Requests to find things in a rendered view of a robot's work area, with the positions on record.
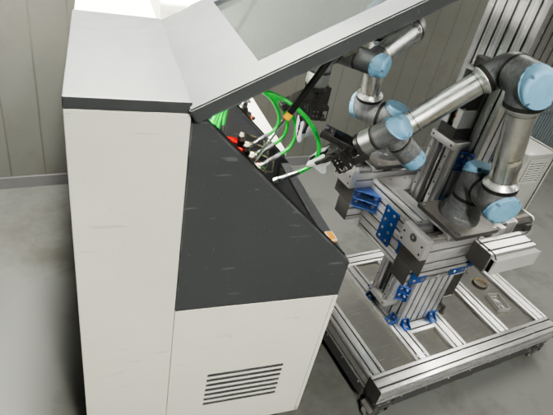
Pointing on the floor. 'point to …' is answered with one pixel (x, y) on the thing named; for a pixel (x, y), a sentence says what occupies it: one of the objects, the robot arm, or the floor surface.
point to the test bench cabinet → (245, 356)
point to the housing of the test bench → (125, 198)
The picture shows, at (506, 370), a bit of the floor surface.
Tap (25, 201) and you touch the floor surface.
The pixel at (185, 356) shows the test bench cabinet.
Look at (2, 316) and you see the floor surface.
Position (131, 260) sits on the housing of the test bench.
